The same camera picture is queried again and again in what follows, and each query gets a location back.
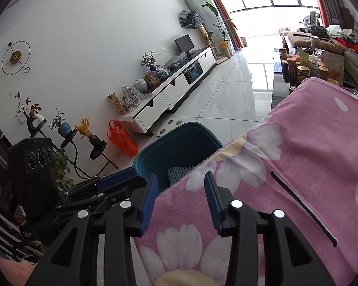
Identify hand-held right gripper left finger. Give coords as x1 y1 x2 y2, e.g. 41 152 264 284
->
25 173 158 286

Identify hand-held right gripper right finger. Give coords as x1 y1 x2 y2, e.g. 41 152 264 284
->
204 171 336 286

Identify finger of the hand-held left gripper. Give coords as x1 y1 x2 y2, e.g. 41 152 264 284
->
55 195 117 215
63 168 147 204

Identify white foam fruit net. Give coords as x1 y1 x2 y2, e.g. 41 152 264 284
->
167 166 194 185

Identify teal trash bin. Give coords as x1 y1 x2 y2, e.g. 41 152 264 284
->
132 122 224 187

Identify person's left forearm pink sleeve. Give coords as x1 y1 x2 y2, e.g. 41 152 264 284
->
0 258 41 286

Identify green leafy plant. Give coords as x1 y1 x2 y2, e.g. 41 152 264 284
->
52 149 75 189

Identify black plant stand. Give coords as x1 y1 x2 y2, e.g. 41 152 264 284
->
24 116 118 179

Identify orange plastic bag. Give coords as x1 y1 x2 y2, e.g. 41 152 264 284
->
107 120 138 156

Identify dark shelf rack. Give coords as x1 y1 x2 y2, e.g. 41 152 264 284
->
0 110 48 260

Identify yellow wheat in dark vase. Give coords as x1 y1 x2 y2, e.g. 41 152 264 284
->
74 117 103 148

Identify plant in blue vase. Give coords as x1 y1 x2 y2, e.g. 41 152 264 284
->
49 107 72 136

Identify flowers in white vase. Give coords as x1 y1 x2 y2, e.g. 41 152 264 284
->
9 91 47 126

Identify white floor mat grey dots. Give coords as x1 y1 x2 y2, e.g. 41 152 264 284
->
153 118 187 138

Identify tan tube box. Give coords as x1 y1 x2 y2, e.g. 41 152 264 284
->
107 93 127 116

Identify clear ship model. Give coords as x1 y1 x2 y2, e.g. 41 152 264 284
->
122 85 145 111

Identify thin black strip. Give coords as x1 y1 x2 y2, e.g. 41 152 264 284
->
270 171 338 248

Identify pink floral blanket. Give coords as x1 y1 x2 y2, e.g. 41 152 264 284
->
136 77 358 286

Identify white black tv cabinet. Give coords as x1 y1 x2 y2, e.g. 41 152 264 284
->
116 47 217 134

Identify small plant in vase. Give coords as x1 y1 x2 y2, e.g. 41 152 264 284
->
141 52 157 73

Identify dark coffee table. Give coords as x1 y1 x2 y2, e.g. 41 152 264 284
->
271 34 358 111

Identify clear plastic bag blue contents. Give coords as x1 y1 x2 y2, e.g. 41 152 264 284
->
164 52 187 69

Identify black monitor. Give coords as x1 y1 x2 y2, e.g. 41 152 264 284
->
174 35 195 56

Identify tall leafy plant yellow vase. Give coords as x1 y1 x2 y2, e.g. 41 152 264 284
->
206 1 239 58

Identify wooden floor stand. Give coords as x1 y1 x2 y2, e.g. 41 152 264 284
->
197 24 217 60

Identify blue patterned jacket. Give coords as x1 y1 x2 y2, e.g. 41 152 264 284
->
179 10 204 29

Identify brown paper bag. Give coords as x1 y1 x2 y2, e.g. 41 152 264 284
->
321 51 345 87

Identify brown covered chaise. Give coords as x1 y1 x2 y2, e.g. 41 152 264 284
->
287 30 347 51

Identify white standing air conditioner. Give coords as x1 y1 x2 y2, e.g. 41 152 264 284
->
183 0 224 41

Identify orange grey curtain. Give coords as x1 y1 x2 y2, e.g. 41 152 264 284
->
307 0 343 27
204 0 245 48

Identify black bag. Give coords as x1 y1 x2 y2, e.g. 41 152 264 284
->
307 25 330 39

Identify office chair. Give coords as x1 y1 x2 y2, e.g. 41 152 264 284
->
298 10 321 32

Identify red cloth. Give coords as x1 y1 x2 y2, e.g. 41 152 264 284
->
336 37 358 56

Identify white clothes pile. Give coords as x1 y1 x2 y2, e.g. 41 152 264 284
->
326 25 354 36

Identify picture frame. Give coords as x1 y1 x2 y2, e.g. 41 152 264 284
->
144 72 162 87

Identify round wall clock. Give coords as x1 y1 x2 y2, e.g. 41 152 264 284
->
1 40 31 76

